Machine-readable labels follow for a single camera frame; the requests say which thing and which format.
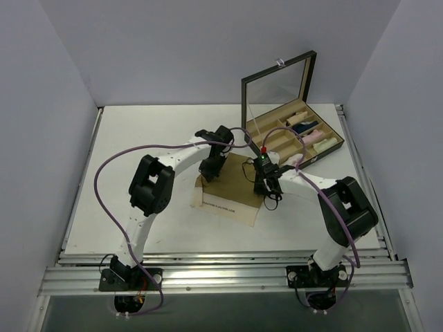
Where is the white underwear pink trim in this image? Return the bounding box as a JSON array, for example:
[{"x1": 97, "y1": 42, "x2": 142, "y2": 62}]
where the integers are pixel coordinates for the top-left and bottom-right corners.
[{"x1": 284, "y1": 154, "x2": 303, "y2": 167}]

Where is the tan brown underwear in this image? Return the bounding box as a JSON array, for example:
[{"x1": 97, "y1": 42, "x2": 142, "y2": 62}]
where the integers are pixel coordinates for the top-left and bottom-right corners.
[{"x1": 190, "y1": 153, "x2": 263, "y2": 227}]

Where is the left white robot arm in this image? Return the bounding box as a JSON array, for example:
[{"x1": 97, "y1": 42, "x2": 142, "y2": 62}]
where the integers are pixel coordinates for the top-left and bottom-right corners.
[{"x1": 110, "y1": 125, "x2": 234, "y2": 290}]

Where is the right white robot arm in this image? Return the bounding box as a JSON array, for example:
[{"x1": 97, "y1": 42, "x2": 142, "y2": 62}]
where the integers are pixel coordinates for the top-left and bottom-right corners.
[{"x1": 253, "y1": 154, "x2": 379, "y2": 286}]

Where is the navy rolled underwear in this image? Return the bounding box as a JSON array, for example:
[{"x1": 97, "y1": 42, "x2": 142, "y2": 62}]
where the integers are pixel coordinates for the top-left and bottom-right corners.
[{"x1": 292, "y1": 120, "x2": 319, "y2": 135}]

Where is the pale green rolled underwear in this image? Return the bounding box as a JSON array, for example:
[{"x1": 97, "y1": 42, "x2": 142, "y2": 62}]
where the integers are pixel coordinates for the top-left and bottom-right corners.
[{"x1": 312, "y1": 138, "x2": 338, "y2": 154}]

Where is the pink rolled underwear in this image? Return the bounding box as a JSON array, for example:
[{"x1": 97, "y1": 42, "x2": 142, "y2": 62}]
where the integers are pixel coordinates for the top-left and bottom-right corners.
[{"x1": 302, "y1": 129, "x2": 325, "y2": 145}]

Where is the beige rolled underwear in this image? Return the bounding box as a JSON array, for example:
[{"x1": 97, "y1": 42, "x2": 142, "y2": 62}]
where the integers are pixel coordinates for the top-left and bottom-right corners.
[{"x1": 286, "y1": 111, "x2": 308, "y2": 127}]

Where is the black compartment storage box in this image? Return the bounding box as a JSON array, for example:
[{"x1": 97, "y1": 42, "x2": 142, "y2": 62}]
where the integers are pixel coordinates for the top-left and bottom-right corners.
[{"x1": 241, "y1": 50, "x2": 344, "y2": 169}]

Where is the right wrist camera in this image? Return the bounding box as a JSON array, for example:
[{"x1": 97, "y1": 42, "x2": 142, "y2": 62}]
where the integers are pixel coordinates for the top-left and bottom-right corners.
[{"x1": 259, "y1": 147, "x2": 280, "y2": 168}]

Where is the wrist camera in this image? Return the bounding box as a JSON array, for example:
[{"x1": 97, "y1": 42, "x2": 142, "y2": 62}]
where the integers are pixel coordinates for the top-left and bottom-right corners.
[
  {"x1": 259, "y1": 147, "x2": 280, "y2": 168},
  {"x1": 212, "y1": 125, "x2": 234, "y2": 145}
]

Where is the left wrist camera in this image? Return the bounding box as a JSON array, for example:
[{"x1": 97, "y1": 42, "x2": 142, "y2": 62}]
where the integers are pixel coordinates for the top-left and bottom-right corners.
[{"x1": 212, "y1": 125, "x2": 234, "y2": 145}]

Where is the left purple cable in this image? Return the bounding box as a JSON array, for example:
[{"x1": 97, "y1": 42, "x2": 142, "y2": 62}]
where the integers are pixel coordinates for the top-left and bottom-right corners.
[{"x1": 93, "y1": 126, "x2": 253, "y2": 316}]

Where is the purple cable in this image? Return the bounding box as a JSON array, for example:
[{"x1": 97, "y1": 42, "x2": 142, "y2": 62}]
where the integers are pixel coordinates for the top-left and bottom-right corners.
[
  {"x1": 261, "y1": 127, "x2": 362, "y2": 308},
  {"x1": 93, "y1": 126, "x2": 253, "y2": 316}
]

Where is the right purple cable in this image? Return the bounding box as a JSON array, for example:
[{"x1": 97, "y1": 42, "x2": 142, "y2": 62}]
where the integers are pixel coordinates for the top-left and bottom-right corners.
[{"x1": 261, "y1": 127, "x2": 362, "y2": 308}]

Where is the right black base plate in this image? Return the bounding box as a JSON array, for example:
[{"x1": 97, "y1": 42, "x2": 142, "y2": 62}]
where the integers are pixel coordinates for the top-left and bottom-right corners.
[{"x1": 285, "y1": 264, "x2": 349, "y2": 288}]

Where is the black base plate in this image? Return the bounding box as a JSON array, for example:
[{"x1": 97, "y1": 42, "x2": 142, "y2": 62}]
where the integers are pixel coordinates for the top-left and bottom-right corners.
[
  {"x1": 285, "y1": 264, "x2": 349, "y2": 288},
  {"x1": 98, "y1": 268, "x2": 158, "y2": 292}
]

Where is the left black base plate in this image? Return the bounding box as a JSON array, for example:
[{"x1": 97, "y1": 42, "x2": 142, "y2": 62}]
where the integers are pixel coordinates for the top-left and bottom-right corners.
[{"x1": 98, "y1": 268, "x2": 158, "y2": 292}]

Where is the aluminium rail frame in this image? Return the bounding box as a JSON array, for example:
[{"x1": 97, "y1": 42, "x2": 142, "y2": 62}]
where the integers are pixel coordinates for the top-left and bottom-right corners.
[{"x1": 37, "y1": 105, "x2": 414, "y2": 298}]

